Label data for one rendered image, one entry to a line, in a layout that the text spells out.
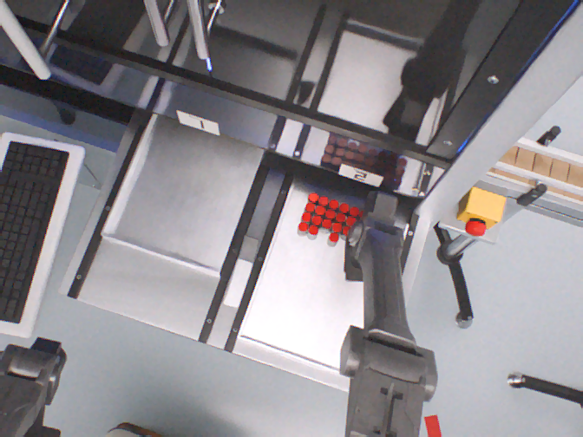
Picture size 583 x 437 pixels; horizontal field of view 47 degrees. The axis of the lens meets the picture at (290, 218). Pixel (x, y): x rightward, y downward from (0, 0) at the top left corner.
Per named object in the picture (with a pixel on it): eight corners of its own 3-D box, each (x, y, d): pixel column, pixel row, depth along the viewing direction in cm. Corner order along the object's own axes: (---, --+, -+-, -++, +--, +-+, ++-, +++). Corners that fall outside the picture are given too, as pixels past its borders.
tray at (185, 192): (162, 98, 150) (160, 91, 146) (272, 133, 148) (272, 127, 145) (104, 238, 141) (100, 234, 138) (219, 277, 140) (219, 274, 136)
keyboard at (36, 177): (11, 141, 154) (7, 138, 151) (70, 153, 153) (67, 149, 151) (-43, 311, 143) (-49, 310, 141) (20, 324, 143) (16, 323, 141)
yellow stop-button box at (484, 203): (463, 188, 138) (474, 177, 131) (497, 198, 138) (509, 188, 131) (455, 221, 136) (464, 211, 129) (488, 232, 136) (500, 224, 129)
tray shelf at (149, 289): (143, 95, 152) (141, 92, 150) (438, 191, 148) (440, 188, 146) (58, 294, 139) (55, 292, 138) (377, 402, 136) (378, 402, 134)
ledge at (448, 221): (454, 169, 150) (455, 166, 148) (508, 187, 149) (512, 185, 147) (437, 226, 146) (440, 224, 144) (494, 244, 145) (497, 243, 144)
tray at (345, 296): (291, 190, 145) (292, 185, 142) (405, 228, 144) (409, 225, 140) (238, 339, 137) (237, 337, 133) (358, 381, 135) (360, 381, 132)
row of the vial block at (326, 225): (302, 216, 143) (303, 210, 139) (381, 243, 143) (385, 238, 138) (298, 225, 143) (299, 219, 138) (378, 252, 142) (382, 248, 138)
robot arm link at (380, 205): (351, 237, 111) (400, 253, 111) (370, 174, 114) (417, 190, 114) (339, 250, 123) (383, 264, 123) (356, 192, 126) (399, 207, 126)
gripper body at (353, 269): (379, 232, 131) (385, 224, 124) (377, 283, 129) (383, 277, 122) (346, 231, 131) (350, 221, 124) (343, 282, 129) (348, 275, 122)
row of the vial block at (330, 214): (305, 206, 144) (306, 200, 140) (384, 233, 143) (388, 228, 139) (302, 215, 143) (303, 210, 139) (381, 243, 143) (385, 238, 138)
